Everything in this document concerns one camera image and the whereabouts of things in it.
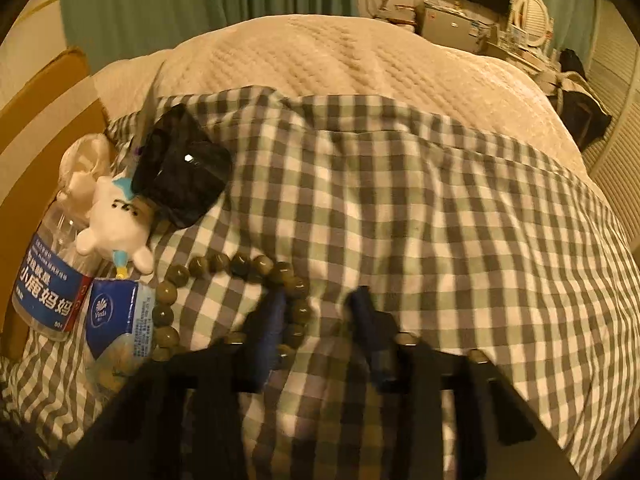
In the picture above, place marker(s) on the brown cardboard box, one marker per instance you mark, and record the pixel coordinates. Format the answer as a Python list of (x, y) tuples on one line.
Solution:
[(45, 125)]

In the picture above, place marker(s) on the cream quilted blanket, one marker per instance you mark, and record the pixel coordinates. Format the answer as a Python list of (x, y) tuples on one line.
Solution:
[(350, 60)]

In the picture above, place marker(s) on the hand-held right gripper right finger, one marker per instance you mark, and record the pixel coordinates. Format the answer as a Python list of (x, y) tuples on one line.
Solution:
[(367, 330)]

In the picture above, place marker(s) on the black bag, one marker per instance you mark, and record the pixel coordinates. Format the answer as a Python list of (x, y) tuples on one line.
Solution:
[(572, 62)]

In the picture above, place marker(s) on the white plush toy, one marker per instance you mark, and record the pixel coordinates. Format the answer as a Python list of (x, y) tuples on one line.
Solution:
[(120, 220)]

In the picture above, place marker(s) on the blue tissue pack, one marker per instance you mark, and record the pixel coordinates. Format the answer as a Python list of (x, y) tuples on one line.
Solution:
[(112, 320)]

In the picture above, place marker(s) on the oval white mirror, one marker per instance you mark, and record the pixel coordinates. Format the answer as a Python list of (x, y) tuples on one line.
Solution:
[(532, 15)]

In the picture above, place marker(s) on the wide teal curtain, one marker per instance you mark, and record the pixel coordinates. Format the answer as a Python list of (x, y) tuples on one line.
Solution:
[(135, 5)]

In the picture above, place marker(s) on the white louvered wardrobe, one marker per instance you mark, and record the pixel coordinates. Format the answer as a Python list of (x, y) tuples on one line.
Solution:
[(620, 110)]

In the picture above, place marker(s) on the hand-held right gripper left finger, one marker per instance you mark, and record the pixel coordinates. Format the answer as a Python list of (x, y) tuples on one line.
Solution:
[(267, 340)]

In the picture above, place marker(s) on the silver fridge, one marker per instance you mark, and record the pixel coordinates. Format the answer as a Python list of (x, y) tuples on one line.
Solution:
[(450, 22)]

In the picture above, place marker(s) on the clear bottle with blue label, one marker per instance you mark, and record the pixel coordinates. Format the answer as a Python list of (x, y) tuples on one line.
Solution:
[(47, 280)]

